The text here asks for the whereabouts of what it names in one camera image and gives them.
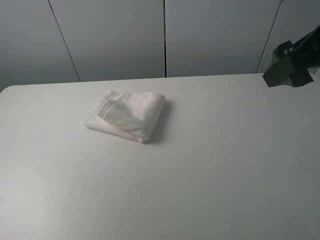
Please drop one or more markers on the white towel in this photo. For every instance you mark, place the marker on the white towel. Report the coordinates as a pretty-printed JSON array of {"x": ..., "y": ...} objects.
[{"x": 131, "y": 116}]

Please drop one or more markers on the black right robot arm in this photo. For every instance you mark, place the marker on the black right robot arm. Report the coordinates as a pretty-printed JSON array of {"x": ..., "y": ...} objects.
[{"x": 291, "y": 62}]

